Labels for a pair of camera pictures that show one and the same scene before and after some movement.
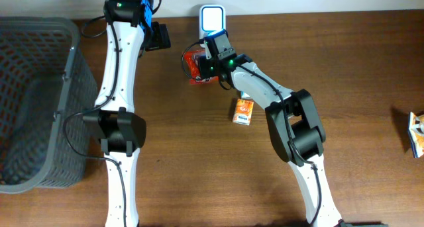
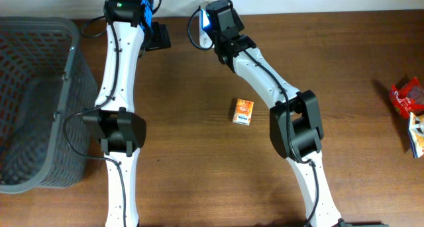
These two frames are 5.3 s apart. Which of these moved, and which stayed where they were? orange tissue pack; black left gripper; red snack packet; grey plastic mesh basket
Moved: red snack packet
Stayed: black left gripper; orange tissue pack; grey plastic mesh basket
